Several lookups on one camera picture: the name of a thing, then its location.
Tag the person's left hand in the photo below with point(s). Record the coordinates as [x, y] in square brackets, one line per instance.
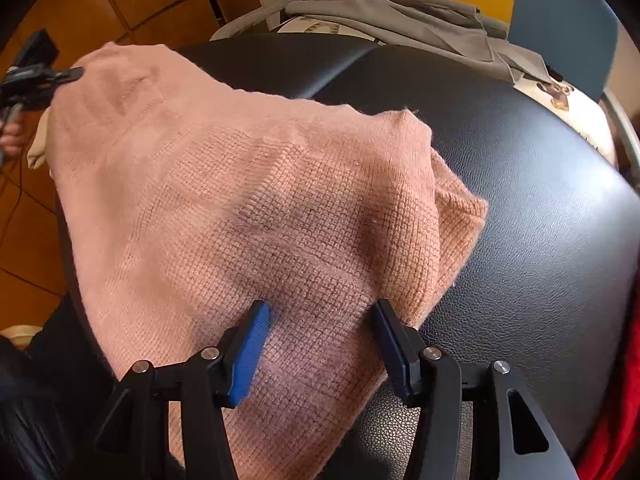
[12, 137]

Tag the grey garment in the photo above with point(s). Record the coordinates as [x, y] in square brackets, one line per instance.
[425, 25]

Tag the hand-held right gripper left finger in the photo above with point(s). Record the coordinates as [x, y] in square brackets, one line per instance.
[250, 355]

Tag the cream cushion with geometric print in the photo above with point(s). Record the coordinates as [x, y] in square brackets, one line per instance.
[320, 27]

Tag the pink knit sweater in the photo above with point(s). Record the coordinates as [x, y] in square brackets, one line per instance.
[250, 200]

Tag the grey yellow blue sofa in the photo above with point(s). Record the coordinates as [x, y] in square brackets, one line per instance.
[560, 15]

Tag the beige cloth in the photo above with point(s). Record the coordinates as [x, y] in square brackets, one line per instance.
[40, 150]

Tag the person's black clothing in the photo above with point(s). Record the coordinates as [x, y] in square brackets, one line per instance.
[45, 410]

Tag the cream cushion with dog print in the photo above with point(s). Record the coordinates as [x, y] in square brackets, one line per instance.
[575, 110]

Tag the red knit sweater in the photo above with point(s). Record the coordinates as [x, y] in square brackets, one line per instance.
[615, 425]

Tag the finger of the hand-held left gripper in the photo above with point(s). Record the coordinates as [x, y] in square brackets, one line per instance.
[67, 76]

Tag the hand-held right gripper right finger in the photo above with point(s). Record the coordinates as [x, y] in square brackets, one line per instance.
[395, 360]

